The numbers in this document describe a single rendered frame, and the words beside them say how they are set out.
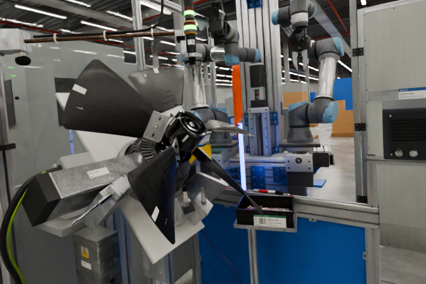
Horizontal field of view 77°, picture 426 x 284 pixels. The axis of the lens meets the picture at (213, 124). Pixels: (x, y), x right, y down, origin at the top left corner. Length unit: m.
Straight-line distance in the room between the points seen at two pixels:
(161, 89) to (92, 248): 0.61
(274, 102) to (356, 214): 0.88
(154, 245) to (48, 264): 0.73
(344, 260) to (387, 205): 1.46
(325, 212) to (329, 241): 0.13
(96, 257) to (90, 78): 0.61
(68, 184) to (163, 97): 0.45
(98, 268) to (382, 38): 2.43
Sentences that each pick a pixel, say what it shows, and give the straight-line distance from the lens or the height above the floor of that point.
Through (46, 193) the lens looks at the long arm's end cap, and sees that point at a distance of 0.73.
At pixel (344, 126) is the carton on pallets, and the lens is 10.12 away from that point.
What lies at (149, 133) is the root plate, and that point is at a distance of 0.87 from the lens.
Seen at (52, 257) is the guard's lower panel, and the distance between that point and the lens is 1.55.
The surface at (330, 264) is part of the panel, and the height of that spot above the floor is 0.59.
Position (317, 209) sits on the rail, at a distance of 1.24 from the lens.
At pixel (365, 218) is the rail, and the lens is 1.23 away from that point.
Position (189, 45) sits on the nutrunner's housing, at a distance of 0.99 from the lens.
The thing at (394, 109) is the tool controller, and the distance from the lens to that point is 1.09.
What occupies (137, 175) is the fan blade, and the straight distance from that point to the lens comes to 0.63.
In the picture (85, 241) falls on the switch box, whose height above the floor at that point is 0.83.
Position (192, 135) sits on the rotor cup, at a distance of 0.83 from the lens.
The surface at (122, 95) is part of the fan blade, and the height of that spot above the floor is 1.32.
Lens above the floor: 1.27
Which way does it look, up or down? 4 degrees down
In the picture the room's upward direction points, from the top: 4 degrees counter-clockwise
